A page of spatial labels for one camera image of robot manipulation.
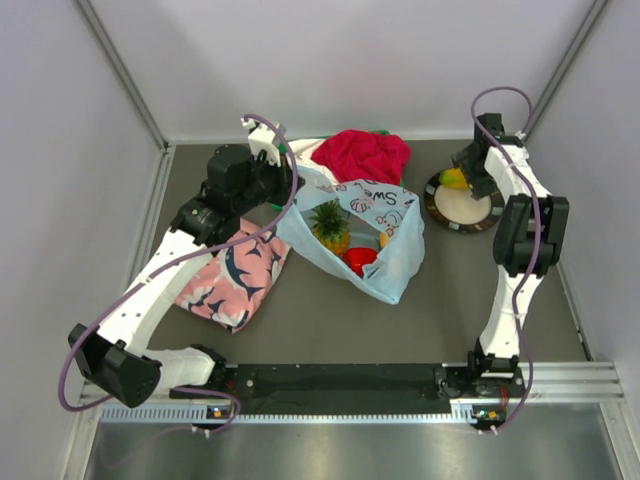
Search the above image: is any white cloth in tray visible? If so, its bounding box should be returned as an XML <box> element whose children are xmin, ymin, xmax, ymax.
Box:
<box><xmin>289</xmin><ymin>138</ymin><xmax>325</xmax><ymax>171</ymax></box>

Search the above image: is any black patterned plate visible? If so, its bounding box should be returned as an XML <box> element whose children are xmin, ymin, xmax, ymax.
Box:
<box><xmin>424</xmin><ymin>171</ymin><xmax>505</xmax><ymax>234</ymax></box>

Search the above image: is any pink patterned cloth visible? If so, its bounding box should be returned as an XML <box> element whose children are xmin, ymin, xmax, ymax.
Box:
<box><xmin>175</xmin><ymin>219</ymin><xmax>290</xmax><ymax>333</ymax></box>

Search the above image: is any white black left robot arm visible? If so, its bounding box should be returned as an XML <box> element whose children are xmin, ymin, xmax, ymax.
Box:
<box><xmin>65</xmin><ymin>142</ymin><xmax>304</xmax><ymax>408</ymax></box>

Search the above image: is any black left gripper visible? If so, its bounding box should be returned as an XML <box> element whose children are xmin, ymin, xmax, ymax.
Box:
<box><xmin>233</xmin><ymin>149</ymin><xmax>305</xmax><ymax>215</ymax></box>

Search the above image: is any green plastic tray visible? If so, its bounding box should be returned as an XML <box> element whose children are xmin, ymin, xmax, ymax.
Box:
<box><xmin>269</xmin><ymin>128</ymin><xmax>407</xmax><ymax>211</ymax></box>

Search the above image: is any light blue cartoon plastic bag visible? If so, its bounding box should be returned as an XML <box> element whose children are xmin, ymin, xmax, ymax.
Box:
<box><xmin>277</xmin><ymin>167</ymin><xmax>425</xmax><ymax>305</ymax></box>

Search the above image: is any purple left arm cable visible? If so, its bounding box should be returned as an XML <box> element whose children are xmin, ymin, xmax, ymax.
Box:
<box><xmin>55</xmin><ymin>112</ymin><xmax>297</xmax><ymax>432</ymax></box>

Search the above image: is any plastic pineapple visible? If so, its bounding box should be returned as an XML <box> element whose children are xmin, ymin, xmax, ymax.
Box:
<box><xmin>310</xmin><ymin>200</ymin><xmax>351</xmax><ymax>257</ymax></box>

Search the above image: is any red crumpled cloth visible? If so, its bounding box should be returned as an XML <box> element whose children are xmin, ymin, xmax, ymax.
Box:
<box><xmin>311</xmin><ymin>129</ymin><xmax>411</xmax><ymax>185</ymax></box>

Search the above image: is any yellow green mango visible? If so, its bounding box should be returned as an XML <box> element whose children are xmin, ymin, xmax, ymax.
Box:
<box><xmin>439</xmin><ymin>168</ymin><xmax>469</xmax><ymax>190</ymax></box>

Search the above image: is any yellow orange mango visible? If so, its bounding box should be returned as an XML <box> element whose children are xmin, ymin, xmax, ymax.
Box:
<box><xmin>379</xmin><ymin>232</ymin><xmax>389</xmax><ymax>248</ymax></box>

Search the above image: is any red bell pepper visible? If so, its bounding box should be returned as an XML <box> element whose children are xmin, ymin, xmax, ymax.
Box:
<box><xmin>342</xmin><ymin>247</ymin><xmax>378</xmax><ymax>278</ymax></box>

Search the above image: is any slotted cable duct rail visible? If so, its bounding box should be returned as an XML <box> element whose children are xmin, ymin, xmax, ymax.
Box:
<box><xmin>100</xmin><ymin>403</ymin><xmax>479</xmax><ymax>425</ymax></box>

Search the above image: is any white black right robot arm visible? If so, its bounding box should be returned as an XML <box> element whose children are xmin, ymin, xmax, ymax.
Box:
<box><xmin>453</xmin><ymin>113</ymin><xmax>570</xmax><ymax>396</ymax></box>

